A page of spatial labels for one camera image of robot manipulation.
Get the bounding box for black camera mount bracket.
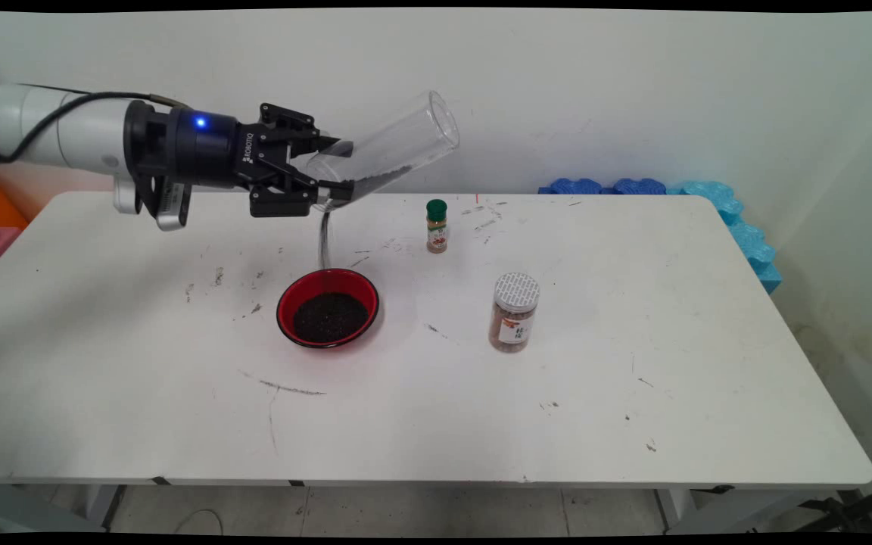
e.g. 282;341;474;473
135;170;172;224

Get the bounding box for red bowl black rim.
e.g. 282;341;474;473
276;268;381;350

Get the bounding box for white table leg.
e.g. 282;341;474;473
656;488;698;532
80;484;128;532

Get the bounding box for black camera cable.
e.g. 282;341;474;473
16;82;96;98

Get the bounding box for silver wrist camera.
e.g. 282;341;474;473
154;182;193;232

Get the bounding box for black stand bars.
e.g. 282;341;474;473
792;481;872;534

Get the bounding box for small spice bottle green cap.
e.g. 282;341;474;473
425;199;449;254

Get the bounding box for light blue foam mat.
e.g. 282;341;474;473
671;180;783;294

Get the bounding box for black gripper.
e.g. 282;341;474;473
124;101;356;219

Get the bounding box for clear plastic jar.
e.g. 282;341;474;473
306;90;461;213

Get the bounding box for cinnamon jar white printed lid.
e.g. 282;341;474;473
488;272;541;353

